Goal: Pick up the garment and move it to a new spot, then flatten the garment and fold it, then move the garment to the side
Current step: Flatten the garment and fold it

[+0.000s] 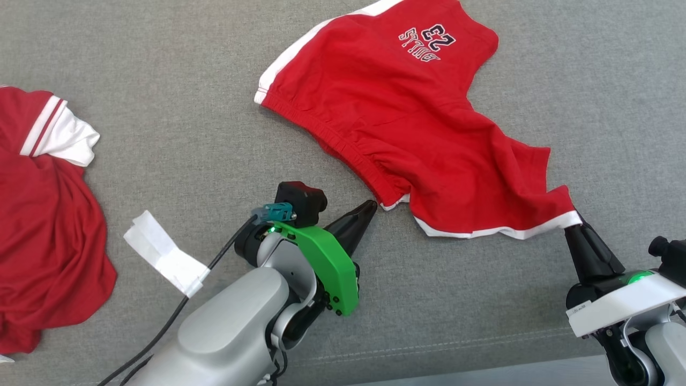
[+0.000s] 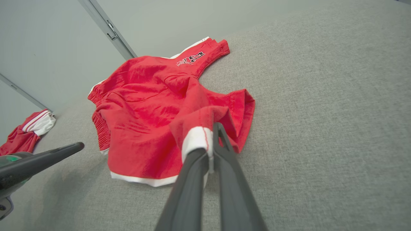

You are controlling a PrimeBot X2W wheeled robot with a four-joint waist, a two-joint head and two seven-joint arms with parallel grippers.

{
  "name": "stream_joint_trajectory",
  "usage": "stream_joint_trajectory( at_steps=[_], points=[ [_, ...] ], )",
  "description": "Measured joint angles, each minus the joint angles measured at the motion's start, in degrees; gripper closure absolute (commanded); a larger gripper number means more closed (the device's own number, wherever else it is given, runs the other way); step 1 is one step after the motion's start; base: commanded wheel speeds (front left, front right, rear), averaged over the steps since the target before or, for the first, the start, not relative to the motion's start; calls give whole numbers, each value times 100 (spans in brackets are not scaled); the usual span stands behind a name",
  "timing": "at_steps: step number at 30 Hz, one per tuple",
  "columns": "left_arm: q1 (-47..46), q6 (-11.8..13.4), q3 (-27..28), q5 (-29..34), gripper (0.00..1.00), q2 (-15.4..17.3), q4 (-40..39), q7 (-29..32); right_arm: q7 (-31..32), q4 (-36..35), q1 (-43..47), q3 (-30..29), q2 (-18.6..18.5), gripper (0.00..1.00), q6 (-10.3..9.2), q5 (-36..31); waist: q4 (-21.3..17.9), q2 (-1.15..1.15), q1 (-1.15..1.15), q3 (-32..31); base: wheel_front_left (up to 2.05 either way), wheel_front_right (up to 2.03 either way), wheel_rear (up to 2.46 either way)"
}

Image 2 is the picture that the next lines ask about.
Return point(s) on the red basketball shorts white trim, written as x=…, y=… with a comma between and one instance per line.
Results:
x=144, y=112

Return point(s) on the thin grey partition rail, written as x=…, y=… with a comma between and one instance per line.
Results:
x=22, y=92

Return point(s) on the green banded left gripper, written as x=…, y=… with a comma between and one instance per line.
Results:
x=13, y=158

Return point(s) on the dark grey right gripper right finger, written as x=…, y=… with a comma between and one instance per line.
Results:
x=234, y=192

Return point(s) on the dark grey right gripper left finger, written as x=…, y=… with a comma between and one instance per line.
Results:
x=186, y=192

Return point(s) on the red t-shirt white sleeves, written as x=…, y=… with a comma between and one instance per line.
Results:
x=22, y=138

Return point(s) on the small metal latch hook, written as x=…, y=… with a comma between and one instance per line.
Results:
x=112, y=31

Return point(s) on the grey partition post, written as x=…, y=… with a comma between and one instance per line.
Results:
x=109, y=32

